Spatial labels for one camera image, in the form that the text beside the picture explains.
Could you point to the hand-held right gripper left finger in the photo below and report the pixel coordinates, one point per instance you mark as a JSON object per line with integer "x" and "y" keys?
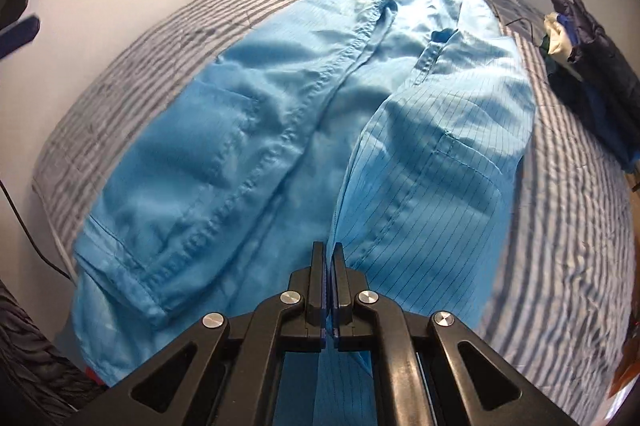
{"x": 316, "y": 286}

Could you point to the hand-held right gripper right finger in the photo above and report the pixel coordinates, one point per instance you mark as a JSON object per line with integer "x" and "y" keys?
{"x": 341, "y": 291}

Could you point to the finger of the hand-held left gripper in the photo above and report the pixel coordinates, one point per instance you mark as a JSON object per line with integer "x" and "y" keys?
{"x": 15, "y": 5}
{"x": 22, "y": 33}

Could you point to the blue jacket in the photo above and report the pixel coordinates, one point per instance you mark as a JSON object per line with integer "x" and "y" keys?
{"x": 280, "y": 115}

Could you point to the striped bed sheet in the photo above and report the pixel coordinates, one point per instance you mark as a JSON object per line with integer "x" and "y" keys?
{"x": 565, "y": 231}

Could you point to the person's striped clothing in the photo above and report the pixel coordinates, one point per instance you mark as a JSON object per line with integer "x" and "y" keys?
{"x": 30, "y": 346}

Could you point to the blue folded garment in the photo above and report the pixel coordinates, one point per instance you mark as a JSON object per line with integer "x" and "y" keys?
{"x": 607, "y": 120}

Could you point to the cream cloth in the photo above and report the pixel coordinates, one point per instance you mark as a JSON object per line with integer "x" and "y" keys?
{"x": 557, "y": 38}

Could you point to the dark navy puffer jacket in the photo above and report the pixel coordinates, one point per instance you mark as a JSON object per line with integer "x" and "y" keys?
{"x": 605, "y": 55}

